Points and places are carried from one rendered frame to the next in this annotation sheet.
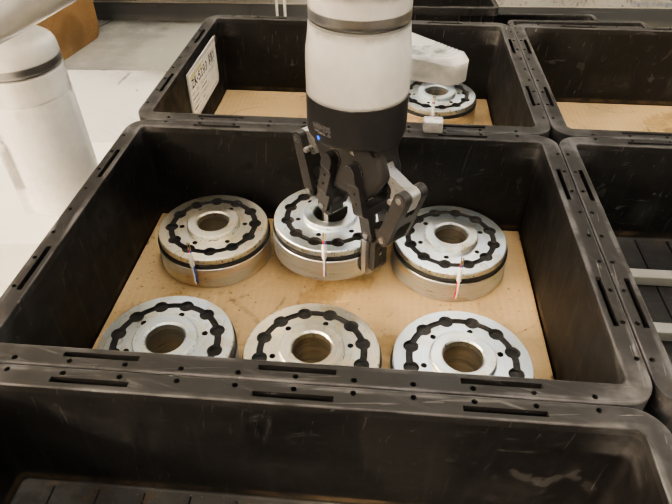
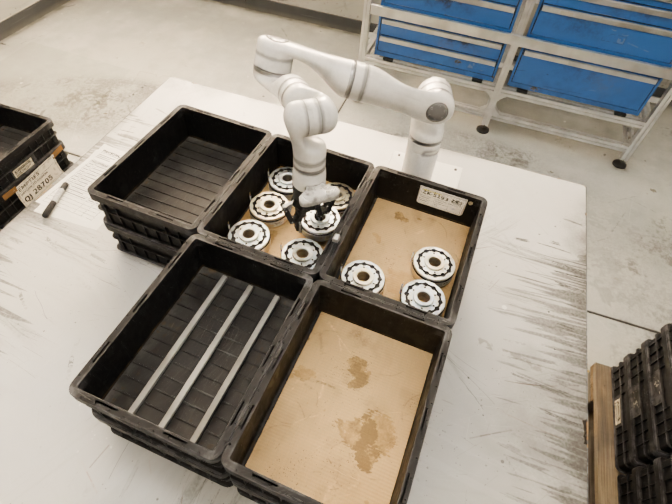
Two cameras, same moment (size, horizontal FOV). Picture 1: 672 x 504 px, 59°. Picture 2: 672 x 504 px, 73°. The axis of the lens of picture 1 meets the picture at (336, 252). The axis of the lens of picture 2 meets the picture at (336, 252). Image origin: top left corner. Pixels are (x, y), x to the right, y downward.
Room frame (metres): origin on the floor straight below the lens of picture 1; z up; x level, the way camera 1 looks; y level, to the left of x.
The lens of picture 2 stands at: (0.65, -0.73, 1.72)
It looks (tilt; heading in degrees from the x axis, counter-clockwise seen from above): 52 degrees down; 103
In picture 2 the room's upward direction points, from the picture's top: 6 degrees clockwise
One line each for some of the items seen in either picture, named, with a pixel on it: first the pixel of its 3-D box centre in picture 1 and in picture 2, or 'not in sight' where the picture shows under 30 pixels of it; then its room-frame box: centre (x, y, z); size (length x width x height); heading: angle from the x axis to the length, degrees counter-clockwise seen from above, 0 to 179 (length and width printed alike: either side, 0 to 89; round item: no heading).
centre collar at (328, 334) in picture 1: (311, 349); (269, 204); (0.29, 0.02, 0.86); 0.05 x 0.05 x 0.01
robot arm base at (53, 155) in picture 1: (45, 134); (419, 161); (0.63, 0.34, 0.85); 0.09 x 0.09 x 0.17; 9
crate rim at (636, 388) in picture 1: (322, 234); (292, 198); (0.36, 0.01, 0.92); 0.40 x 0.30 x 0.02; 85
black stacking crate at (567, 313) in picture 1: (323, 283); (292, 212); (0.36, 0.01, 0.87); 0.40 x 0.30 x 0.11; 85
